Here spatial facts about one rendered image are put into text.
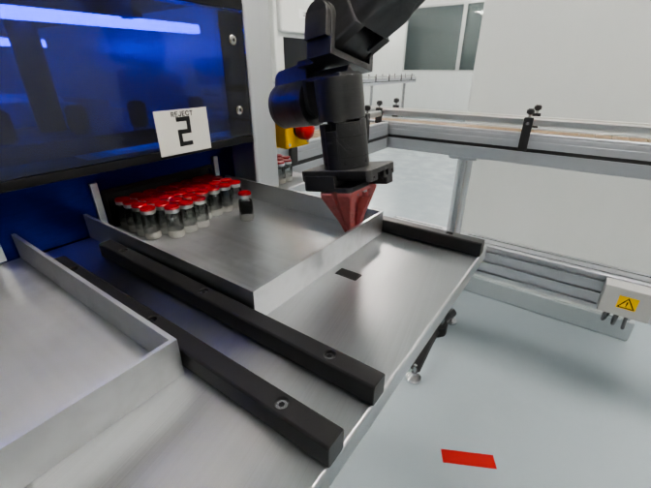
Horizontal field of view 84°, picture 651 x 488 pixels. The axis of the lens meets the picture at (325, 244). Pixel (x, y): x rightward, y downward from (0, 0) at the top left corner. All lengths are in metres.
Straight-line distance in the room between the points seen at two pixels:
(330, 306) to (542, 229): 1.64
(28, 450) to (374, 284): 0.31
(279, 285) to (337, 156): 0.17
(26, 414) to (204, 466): 0.14
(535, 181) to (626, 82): 0.46
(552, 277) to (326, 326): 1.09
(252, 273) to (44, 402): 0.22
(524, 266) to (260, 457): 1.20
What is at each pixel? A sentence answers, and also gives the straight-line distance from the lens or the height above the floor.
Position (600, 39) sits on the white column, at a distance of 1.83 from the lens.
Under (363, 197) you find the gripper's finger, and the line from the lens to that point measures 0.49.
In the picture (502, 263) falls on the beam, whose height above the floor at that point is 0.50.
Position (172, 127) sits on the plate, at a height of 1.03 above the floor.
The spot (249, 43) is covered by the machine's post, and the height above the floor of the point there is 1.14.
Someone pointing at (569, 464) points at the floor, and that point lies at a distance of 1.51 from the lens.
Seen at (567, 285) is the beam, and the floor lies 0.48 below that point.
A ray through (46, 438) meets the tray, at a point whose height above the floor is 0.90.
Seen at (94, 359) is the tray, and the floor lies 0.88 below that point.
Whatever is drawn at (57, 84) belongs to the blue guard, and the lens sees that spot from 0.51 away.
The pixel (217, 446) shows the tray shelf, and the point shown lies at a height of 0.88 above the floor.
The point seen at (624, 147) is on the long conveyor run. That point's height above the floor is 0.92.
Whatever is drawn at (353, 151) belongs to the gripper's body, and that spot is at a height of 1.01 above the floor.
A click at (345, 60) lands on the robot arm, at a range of 0.46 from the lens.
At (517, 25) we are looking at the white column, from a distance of 1.87.
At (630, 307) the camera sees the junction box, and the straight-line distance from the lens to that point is 1.35.
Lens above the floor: 1.10
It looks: 26 degrees down
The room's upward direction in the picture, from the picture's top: straight up
